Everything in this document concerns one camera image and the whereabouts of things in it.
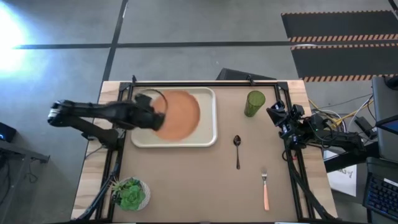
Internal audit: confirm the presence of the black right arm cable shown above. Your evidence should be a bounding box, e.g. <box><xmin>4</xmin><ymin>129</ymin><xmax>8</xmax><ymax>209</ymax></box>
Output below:
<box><xmin>310</xmin><ymin>116</ymin><xmax>340</xmax><ymax>147</ymax></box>

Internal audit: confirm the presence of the grey laptop lid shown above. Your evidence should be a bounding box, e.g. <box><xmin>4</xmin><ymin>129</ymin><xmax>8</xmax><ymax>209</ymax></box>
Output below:
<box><xmin>371</xmin><ymin>76</ymin><xmax>398</xmax><ymax>162</ymax></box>

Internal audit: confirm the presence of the black power adapter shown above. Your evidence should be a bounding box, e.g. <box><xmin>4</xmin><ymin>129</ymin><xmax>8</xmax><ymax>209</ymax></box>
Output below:
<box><xmin>354</xmin><ymin>116</ymin><xmax>377</xmax><ymax>140</ymax></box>

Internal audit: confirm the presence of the black round object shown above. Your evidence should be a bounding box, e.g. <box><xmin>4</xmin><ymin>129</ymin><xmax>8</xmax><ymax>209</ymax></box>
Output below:
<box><xmin>384</xmin><ymin>75</ymin><xmax>398</xmax><ymax>91</ymax></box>

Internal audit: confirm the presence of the fork with orange handle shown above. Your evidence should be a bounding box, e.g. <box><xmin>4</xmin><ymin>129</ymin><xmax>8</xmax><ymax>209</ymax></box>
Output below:
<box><xmin>261</xmin><ymin>169</ymin><xmax>271</xmax><ymax>212</ymax></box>

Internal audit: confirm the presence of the black device with blue light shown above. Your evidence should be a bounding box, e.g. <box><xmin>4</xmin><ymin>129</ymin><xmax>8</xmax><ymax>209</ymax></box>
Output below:
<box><xmin>0</xmin><ymin>122</ymin><xmax>17</xmax><ymax>143</ymax></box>

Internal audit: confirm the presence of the white paper sign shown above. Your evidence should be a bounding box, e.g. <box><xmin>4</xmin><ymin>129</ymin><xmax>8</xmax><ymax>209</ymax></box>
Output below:
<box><xmin>323</xmin><ymin>151</ymin><xmax>358</xmax><ymax>197</ymax></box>

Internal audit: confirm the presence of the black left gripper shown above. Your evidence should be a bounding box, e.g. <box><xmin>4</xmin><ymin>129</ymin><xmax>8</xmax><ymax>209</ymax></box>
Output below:
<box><xmin>132</xmin><ymin>93</ymin><xmax>166</xmax><ymax>131</ymax></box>

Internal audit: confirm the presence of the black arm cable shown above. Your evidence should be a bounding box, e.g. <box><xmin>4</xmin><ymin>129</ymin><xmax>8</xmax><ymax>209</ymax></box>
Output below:
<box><xmin>141</xmin><ymin>88</ymin><xmax>169</xmax><ymax>114</ymax></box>
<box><xmin>310</xmin><ymin>116</ymin><xmax>340</xmax><ymax>147</ymax></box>

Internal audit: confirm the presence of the black aluminium table frame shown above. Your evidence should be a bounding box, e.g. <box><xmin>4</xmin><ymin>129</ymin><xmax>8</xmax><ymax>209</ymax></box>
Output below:
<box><xmin>74</xmin><ymin>81</ymin><xmax>341</xmax><ymax>223</ymax></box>

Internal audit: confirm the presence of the black hazard-striped floor mat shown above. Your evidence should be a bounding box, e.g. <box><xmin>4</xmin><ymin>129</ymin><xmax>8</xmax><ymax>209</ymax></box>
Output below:
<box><xmin>290</xmin><ymin>43</ymin><xmax>398</xmax><ymax>83</ymax></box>
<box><xmin>281</xmin><ymin>10</ymin><xmax>398</xmax><ymax>43</ymax></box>

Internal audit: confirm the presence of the black desk beam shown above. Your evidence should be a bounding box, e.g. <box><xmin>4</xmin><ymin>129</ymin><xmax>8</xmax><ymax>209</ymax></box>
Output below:
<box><xmin>323</xmin><ymin>141</ymin><xmax>381</xmax><ymax>174</ymax></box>

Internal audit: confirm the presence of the green translucent plastic cup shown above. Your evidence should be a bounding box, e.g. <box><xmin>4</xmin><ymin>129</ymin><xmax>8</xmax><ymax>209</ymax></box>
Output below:
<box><xmin>244</xmin><ymin>90</ymin><xmax>267</xmax><ymax>118</ymax></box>

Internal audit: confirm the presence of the black backlit keyboard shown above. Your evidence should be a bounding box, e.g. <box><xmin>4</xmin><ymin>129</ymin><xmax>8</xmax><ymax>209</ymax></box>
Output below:
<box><xmin>363</xmin><ymin>172</ymin><xmax>398</xmax><ymax>222</ymax></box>

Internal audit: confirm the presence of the dark metal spoon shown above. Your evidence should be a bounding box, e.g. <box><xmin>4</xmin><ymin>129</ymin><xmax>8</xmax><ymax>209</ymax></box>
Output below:
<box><xmin>233</xmin><ymin>134</ymin><xmax>242</xmax><ymax>170</ymax></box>

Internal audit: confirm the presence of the blue lit screen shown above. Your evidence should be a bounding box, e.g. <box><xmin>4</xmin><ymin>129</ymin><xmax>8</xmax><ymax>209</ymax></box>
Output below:
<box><xmin>375</xmin><ymin>114</ymin><xmax>398</xmax><ymax>136</ymax></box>

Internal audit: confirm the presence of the beige plastic tray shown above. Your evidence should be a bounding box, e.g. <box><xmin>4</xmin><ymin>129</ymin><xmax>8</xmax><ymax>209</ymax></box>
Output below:
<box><xmin>130</xmin><ymin>86</ymin><xmax>218</xmax><ymax>148</ymax></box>

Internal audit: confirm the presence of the yellow floor cable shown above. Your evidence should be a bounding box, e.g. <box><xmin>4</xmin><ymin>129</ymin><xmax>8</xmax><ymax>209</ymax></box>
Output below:
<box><xmin>309</xmin><ymin>99</ymin><xmax>374</xmax><ymax>128</ymax></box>

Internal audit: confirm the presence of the succulent plant in white pot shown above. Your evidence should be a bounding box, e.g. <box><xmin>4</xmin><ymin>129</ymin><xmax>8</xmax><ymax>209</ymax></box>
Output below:
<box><xmin>111</xmin><ymin>176</ymin><xmax>152</xmax><ymax>212</ymax></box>

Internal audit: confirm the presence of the black box behind table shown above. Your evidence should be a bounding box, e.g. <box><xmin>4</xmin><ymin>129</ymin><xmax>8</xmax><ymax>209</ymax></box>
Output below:
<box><xmin>216</xmin><ymin>67</ymin><xmax>277</xmax><ymax>81</ymax></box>

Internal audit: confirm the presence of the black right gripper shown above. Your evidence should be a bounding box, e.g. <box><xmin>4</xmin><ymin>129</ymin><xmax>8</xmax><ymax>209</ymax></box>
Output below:
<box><xmin>266</xmin><ymin>101</ymin><xmax>305</xmax><ymax>139</ymax></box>

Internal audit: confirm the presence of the brown table mat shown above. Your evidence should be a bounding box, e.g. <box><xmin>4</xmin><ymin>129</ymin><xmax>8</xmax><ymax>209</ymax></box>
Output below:
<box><xmin>112</xmin><ymin>86</ymin><xmax>299</xmax><ymax>223</ymax></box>

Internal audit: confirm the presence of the orange plastic plate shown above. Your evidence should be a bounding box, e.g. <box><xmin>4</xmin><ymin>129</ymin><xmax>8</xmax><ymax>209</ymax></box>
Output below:
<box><xmin>151</xmin><ymin>90</ymin><xmax>201</xmax><ymax>141</ymax></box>

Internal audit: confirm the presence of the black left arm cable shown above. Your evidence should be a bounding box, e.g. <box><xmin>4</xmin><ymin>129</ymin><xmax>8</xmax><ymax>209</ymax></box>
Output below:
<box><xmin>141</xmin><ymin>88</ymin><xmax>169</xmax><ymax>114</ymax></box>

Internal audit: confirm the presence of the grey metal stand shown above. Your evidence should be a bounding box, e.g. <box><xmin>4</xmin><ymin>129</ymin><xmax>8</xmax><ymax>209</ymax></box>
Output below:
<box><xmin>0</xmin><ymin>139</ymin><xmax>50</xmax><ymax>218</ymax></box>

